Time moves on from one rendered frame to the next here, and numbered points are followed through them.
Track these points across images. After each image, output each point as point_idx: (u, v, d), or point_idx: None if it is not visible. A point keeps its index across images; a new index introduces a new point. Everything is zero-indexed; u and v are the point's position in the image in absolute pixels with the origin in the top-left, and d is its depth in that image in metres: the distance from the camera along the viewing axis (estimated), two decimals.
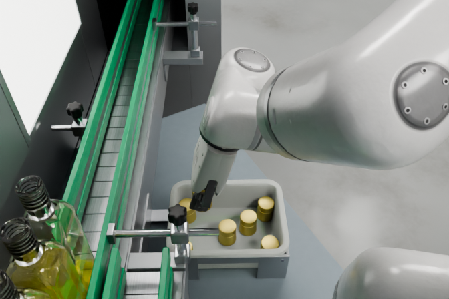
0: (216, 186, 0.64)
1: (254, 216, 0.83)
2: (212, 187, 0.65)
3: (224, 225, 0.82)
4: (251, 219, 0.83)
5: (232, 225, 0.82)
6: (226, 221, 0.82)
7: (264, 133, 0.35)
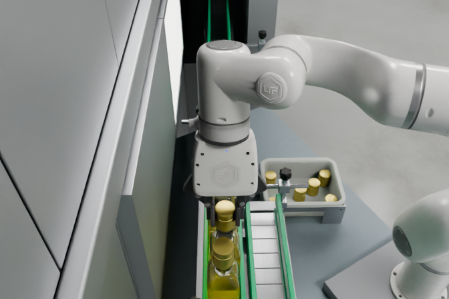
0: None
1: (318, 182, 1.22)
2: None
3: (298, 188, 1.20)
4: (317, 184, 1.21)
5: (304, 188, 1.20)
6: None
7: (395, 122, 0.52)
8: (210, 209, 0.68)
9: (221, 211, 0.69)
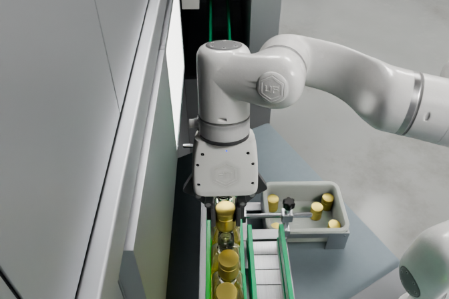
0: None
1: (321, 206, 1.20)
2: None
3: (225, 211, 0.69)
4: (319, 209, 1.20)
5: (225, 203, 0.71)
6: (220, 209, 0.70)
7: (391, 128, 0.53)
8: (211, 209, 0.68)
9: (224, 261, 0.69)
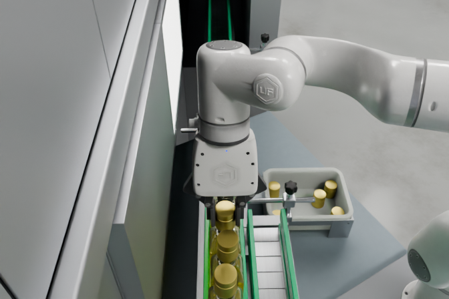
0: None
1: (324, 193, 1.16)
2: None
3: (225, 211, 0.69)
4: (322, 196, 1.15)
5: (225, 203, 0.71)
6: (220, 209, 0.70)
7: (397, 120, 0.50)
8: (210, 209, 0.68)
9: (223, 241, 0.65)
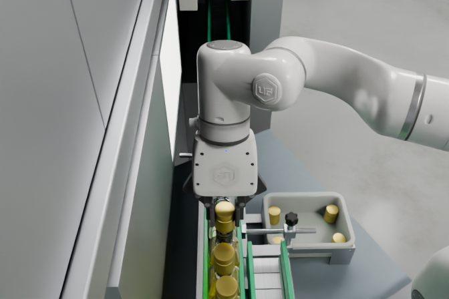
0: None
1: (225, 203, 0.71)
2: (256, 171, 0.67)
3: (224, 255, 0.67)
4: (230, 206, 0.70)
5: (224, 245, 0.69)
6: (218, 253, 0.68)
7: (391, 132, 0.50)
8: (210, 209, 0.68)
9: (222, 289, 0.63)
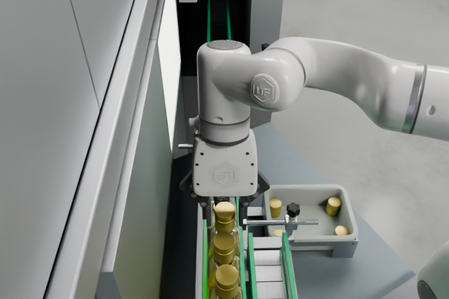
0: None
1: (225, 203, 0.71)
2: (257, 169, 0.67)
3: (224, 243, 0.65)
4: (230, 207, 0.70)
5: (224, 234, 0.66)
6: (218, 241, 0.65)
7: (394, 126, 0.49)
8: (206, 209, 0.68)
9: (222, 278, 0.61)
